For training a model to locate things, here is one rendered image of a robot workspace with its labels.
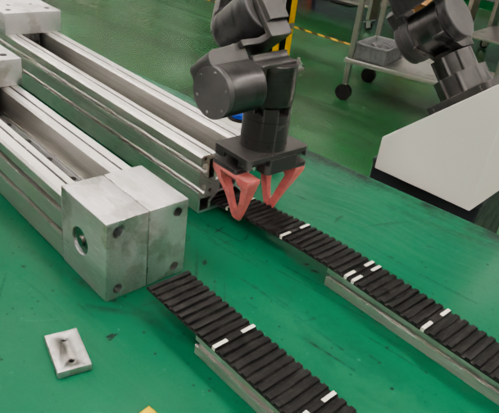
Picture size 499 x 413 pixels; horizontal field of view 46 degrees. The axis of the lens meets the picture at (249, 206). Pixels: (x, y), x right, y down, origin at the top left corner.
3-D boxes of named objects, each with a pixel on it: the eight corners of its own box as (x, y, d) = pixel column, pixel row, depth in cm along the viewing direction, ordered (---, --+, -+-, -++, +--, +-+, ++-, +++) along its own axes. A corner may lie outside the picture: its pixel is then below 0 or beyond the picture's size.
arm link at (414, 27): (478, 52, 97) (449, 66, 101) (453, -4, 97) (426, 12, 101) (453, 59, 91) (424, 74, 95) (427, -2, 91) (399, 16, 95)
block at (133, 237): (199, 264, 68) (206, 192, 64) (105, 302, 60) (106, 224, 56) (155, 228, 74) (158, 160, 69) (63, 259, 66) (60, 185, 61)
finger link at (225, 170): (206, 211, 76) (212, 145, 71) (247, 197, 80) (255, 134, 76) (240, 236, 72) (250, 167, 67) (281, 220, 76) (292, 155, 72)
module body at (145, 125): (251, 195, 84) (259, 141, 80) (196, 214, 78) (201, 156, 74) (11, 43, 132) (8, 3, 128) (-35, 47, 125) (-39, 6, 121)
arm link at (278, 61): (310, 55, 67) (273, 42, 70) (271, 62, 62) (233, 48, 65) (301, 112, 70) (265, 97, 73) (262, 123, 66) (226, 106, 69)
